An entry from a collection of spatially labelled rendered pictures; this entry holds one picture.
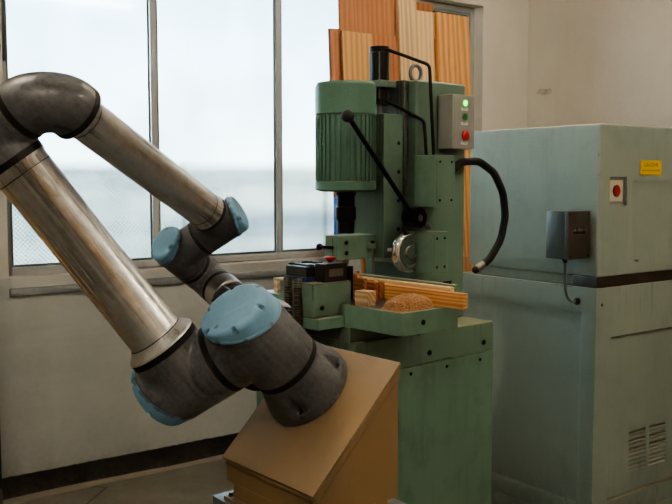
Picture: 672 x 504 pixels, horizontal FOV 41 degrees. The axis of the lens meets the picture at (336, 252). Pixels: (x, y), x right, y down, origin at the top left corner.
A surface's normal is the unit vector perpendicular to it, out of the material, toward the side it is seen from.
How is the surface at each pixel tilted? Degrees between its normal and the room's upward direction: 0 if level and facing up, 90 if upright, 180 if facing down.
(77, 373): 90
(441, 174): 90
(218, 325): 41
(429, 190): 90
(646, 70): 90
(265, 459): 45
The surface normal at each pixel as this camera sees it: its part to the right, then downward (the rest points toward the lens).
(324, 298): 0.66, 0.06
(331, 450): -0.55, -0.66
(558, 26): -0.80, 0.05
